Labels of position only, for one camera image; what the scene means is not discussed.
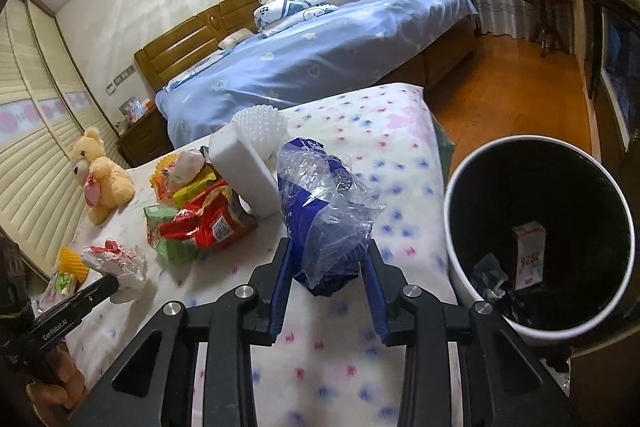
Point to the small white red carton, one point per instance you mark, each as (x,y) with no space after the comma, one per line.
(529,257)

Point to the blue clear plastic bag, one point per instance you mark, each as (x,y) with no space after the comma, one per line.
(320,207)

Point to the white foam fruit net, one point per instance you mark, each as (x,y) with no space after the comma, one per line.
(260,122)

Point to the floral white blanket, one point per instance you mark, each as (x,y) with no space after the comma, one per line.
(400,167)

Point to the blue heart print duvet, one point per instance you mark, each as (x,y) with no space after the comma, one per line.
(325,52)

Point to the small pink pillow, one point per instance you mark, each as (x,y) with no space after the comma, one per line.
(232,39)

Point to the beige teddy bear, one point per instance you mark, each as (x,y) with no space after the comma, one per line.
(105,182)

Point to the white red wrapper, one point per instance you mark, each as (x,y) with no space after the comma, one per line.
(120,264)

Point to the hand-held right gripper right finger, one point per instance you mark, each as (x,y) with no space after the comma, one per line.
(372,302)

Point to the wall switch panel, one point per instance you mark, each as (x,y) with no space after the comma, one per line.
(124,76)

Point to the wooden nightstand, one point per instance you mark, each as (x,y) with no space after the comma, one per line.
(145,139)

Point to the dark wooden cabinet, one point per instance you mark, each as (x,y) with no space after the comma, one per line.
(595,42)

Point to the green cloth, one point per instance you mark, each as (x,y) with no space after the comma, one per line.
(444,142)

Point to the yellow foam fruit net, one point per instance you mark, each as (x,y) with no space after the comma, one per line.
(70,263)

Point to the black round trash bin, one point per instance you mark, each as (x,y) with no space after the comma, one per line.
(470,277)

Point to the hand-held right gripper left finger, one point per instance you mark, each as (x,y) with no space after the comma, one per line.
(280,292)

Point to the slatted wardrobe doors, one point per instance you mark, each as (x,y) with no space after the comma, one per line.
(40,157)

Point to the pink green snack packet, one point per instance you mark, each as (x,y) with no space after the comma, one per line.
(57,289)

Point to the photo frame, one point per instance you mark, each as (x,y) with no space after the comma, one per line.
(131,109)

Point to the white foam block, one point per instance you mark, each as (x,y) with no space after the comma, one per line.
(245,172)

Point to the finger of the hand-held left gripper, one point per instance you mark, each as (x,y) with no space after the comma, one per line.
(97,291)

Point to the person's left hand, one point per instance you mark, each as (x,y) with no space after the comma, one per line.
(62,392)

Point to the folded panda print quilt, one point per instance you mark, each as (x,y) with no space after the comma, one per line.
(292,12)

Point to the wooden bed frame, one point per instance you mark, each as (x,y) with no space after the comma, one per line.
(175,52)

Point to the yellow green snack packet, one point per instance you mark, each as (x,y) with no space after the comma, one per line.
(192,189)

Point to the red snack packet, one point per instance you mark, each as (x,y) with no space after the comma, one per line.
(210,222)

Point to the crumpled white pink wrapper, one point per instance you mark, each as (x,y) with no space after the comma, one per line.
(185,167)

